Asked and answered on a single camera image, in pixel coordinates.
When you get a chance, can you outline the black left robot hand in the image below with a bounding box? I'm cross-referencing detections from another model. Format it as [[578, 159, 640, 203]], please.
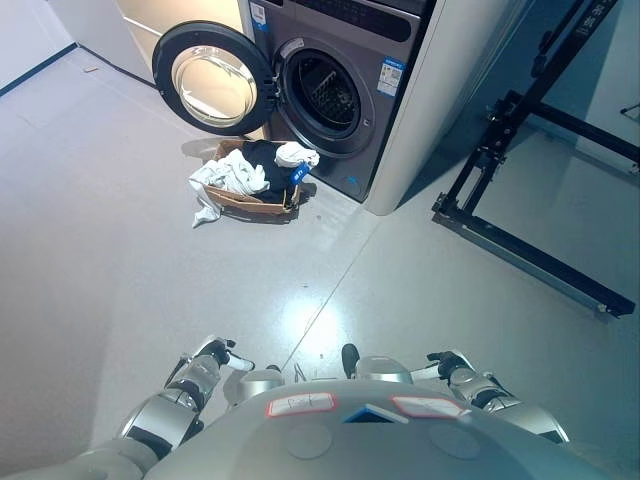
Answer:
[[198, 337, 257, 374]]

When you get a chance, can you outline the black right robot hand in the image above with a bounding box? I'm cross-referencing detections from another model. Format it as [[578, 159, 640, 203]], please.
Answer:
[[410, 349, 475, 385]]

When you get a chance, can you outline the wicker laundry basket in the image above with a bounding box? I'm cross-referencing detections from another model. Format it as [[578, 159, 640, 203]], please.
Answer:
[[199, 138, 304, 217]]

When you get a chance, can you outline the round washing machine door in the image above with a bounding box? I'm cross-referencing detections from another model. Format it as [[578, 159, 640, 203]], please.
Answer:
[[151, 19, 282, 138]]

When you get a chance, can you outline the grey front-load washing machine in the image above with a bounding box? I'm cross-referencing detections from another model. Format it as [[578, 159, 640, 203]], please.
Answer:
[[237, 0, 437, 204]]

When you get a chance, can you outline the red-bordered white label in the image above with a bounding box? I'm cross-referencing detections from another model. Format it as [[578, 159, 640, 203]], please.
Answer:
[[391, 395, 471, 420], [264, 392, 336, 419]]

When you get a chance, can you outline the silver left robot leg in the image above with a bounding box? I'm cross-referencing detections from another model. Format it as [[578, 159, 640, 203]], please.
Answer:
[[222, 367, 287, 412]]

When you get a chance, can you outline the silver robot leg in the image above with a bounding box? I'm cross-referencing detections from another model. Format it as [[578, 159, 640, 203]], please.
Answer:
[[222, 367, 287, 412], [353, 355, 417, 386]]

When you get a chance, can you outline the silver right robot leg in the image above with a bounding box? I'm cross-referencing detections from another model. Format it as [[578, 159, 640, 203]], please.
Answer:
[[353, 355, 417, 386]]

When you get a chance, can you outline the blue white chest badge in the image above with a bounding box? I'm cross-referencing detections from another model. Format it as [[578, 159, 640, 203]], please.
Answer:
[[342, 403, 410, 425]]

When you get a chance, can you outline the black right robot foot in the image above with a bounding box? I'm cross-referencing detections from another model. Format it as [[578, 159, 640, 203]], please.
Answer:
[[341, 343, 361, 379]]

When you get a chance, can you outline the grey robot torso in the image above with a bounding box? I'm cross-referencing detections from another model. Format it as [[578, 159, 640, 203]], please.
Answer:
[[143, 379, 640, 480]]

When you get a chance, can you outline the large white garment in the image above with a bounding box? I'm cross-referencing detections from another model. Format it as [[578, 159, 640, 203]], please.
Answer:
[[188, 148, 269, 230]]

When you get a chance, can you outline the blue tag with white print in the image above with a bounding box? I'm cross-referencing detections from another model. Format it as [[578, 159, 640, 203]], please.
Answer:
[[288, 161, 313, 188]]

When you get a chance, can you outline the black garment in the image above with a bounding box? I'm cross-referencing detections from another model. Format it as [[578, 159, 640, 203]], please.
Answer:
[[241, 139, 302, 204]]

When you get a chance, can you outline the white cabinet side panel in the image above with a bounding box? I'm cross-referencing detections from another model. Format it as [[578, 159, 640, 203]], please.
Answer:
[[364, 0, 532, 217]]

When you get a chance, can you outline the white energy label sticker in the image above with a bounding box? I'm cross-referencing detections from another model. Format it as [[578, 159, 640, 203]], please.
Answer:
[[375, 58, 406, 97]]

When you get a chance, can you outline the blue white info sticker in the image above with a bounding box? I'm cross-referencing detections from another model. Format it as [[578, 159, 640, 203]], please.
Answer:
[[248, 0, 272, 33]]

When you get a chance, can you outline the black metal frame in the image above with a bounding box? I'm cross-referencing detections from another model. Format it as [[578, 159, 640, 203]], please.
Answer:
[[430, 0, 640, 319]]

